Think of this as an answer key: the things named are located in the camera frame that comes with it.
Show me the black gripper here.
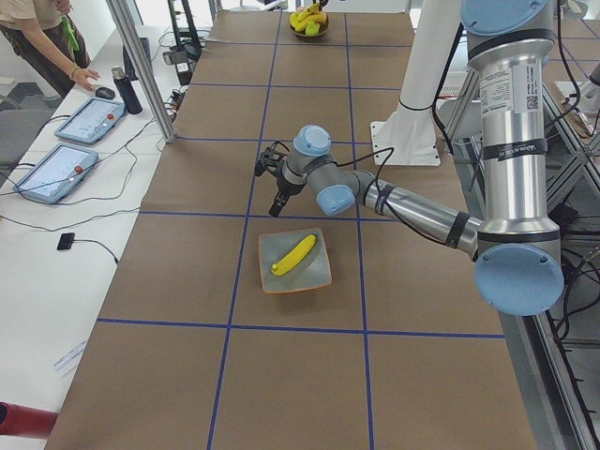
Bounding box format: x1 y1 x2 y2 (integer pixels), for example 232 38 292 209
268 157 306 218

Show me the yellow banana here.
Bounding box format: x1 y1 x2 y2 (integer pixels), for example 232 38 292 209
271 234 317 277
290 6 319 31

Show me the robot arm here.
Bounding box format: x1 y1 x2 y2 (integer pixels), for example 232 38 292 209
254 1 563 316

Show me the grey square plate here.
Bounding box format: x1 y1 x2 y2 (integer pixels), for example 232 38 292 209
259 228 332 294

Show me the wicker fruit basket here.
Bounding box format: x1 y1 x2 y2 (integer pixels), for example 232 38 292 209
290 20 329 39

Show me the yellow banana in basket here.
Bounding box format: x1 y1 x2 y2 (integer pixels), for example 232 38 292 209
290 6 319 31

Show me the black water bottle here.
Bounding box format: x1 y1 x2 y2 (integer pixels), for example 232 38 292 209
111 67 143 114

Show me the far blue teach pendant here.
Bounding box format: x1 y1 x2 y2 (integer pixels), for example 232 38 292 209
54 97 126 145

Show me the blue teach pendant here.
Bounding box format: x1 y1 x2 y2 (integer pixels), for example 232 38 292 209
54 97 126 145
13 143 98 204

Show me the black computer mouse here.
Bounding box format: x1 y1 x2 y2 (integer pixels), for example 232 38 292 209
95 86 115 99

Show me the small black puck device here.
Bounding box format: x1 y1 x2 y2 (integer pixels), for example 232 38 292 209
56 232 75 251

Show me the near blue teach pendant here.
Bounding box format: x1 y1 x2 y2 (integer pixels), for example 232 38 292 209
13 143 98 204

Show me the standing person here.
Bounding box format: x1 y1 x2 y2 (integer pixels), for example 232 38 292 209
1 0 99 98

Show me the red object at edge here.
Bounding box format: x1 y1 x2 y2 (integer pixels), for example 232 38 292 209
1 402 59 439

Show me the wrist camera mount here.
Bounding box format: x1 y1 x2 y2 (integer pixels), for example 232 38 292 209
254 141 290 177

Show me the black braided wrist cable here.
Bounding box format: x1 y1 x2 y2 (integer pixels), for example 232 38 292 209
335 146 470 235

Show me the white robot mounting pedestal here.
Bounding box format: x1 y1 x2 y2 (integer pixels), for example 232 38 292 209
370 0 460 166

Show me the aluminium frame post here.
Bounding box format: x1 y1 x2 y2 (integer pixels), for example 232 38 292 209
106 0 175 143

